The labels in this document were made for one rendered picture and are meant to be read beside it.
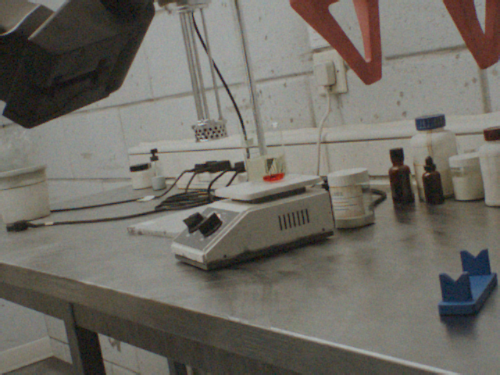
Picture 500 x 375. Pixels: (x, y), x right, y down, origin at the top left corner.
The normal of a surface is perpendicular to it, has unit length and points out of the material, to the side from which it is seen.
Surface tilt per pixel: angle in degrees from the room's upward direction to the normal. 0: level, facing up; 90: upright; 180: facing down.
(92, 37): 51
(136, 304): 90
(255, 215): 90
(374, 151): 90
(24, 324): 90
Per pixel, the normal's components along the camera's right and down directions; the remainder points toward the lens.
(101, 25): 0.43, -0.63
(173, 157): -0.80, 0.22
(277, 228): 0.42, 0.05
